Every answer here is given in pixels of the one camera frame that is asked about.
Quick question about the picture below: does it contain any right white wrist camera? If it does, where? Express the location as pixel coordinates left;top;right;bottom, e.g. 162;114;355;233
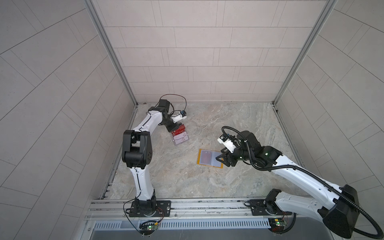
218;135;236;153

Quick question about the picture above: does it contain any left green circuit board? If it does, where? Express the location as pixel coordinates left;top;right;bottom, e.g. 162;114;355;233
139;220;160;236

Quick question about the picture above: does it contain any white vent grille strip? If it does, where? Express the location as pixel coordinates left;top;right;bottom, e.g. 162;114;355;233
94;218;271;231

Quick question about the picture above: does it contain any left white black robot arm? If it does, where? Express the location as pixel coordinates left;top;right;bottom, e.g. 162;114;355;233
122;99;180;216

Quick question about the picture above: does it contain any yellow leather card holder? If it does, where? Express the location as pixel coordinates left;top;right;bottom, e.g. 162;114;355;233
197;149;223;169

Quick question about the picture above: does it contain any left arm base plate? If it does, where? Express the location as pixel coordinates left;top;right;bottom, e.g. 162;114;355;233
126;200;172;218

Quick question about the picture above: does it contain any clear acrylic card box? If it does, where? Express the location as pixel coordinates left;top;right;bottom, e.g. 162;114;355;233
171;125;189;146

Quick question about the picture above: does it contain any right green circuit board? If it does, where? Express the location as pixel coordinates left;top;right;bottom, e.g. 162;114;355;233
268;218;287;233

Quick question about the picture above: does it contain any black corrugated cable conduit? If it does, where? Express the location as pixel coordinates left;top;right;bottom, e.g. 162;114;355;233
221;125;384;240

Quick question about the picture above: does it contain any aluminium mounting rail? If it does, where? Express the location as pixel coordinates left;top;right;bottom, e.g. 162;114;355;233
86;194;323;221

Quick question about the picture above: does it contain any green circuit board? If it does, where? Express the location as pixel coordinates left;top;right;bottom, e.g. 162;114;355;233
139;220;160;236
268;218;287;233

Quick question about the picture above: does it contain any white pink card in box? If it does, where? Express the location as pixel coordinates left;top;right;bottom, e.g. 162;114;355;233
173;132;189;145

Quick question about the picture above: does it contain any left camera thin black cable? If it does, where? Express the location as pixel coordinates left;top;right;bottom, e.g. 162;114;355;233
158;93;188;116

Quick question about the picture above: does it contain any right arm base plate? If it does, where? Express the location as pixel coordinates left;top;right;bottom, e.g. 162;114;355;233
244;200;293;216

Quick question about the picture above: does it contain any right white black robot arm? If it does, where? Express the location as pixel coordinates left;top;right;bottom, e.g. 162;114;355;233
216;126;362;239

